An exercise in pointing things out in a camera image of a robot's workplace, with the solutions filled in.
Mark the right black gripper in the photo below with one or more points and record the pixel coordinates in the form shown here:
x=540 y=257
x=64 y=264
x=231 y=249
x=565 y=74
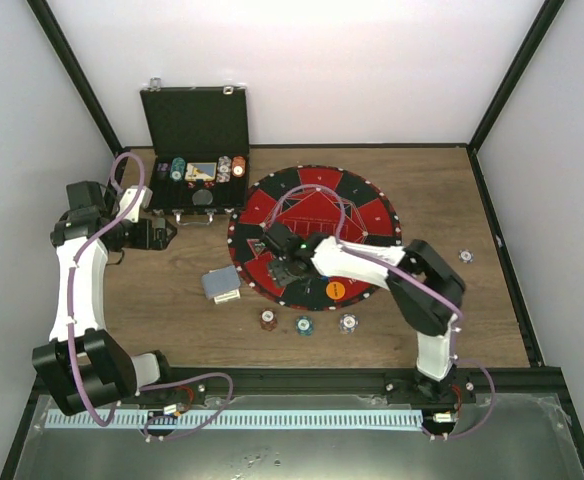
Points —
x=280 y=277

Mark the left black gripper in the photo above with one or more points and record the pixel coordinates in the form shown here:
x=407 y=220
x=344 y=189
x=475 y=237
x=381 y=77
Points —
x=160 y=241

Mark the red poker chip stack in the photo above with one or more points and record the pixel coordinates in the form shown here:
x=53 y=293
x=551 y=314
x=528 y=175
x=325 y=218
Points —
x=268 y=320

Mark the teal poker chip stack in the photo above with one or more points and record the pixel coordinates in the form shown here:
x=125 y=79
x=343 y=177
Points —
x=304 y=325

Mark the blue poker chip stack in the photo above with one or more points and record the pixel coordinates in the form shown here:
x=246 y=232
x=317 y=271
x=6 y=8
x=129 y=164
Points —
x=348 y=323

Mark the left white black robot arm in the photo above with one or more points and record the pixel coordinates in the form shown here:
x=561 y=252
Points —
x=82 y=366

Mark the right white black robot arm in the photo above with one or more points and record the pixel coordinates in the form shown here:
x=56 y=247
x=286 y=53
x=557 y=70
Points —
x=427 y=291

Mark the black round button in case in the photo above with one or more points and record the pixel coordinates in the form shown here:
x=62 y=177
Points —
x=202 y=197

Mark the orange dealer button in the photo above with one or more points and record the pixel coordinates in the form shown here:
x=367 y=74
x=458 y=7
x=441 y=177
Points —
x=335 y=290

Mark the blue card deck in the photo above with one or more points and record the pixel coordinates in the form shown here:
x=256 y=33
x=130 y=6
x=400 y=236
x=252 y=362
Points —
x=220 y=282

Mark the purple chips in case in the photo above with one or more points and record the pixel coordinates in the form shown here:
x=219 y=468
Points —
x=162 y=170

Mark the teal chips in case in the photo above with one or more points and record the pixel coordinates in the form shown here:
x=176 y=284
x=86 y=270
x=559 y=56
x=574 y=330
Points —
x=178 y=167

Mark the card deck in case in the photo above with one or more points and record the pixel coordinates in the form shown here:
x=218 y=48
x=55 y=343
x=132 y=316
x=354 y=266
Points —
x=200 y=171

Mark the round red black poker mat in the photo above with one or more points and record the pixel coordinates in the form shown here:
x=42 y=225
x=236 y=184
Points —
x=370 y=219

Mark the orange chips in case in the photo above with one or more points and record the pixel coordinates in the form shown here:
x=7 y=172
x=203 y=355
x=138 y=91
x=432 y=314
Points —
x=238 y=166

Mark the black poker chip case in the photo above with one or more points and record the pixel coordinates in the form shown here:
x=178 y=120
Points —
x=199 y=124

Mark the lone blue white chip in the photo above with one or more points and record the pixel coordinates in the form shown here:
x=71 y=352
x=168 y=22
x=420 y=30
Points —
x=466 y=256

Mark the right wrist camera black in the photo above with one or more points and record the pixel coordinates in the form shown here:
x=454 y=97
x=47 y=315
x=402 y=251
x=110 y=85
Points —
x=281 y=241

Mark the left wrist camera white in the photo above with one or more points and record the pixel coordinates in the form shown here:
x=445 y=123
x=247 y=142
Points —
x=132 y=201

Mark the light blue slotted cable duct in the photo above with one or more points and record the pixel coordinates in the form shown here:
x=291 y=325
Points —
x=384 y=420

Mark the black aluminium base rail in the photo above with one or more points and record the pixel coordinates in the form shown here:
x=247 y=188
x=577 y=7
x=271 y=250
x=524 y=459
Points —
x=398 y=385

